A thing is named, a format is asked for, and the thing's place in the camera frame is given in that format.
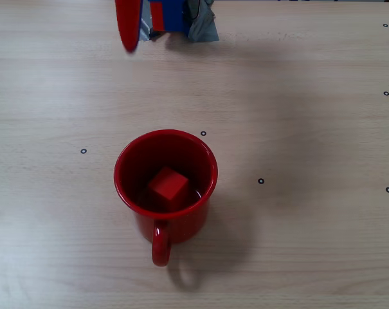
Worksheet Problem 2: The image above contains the red cube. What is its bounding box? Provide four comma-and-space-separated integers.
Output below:
147, 166, 189, 210

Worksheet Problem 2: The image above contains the red mug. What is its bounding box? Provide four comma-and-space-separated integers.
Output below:
113, 128, 219, 267

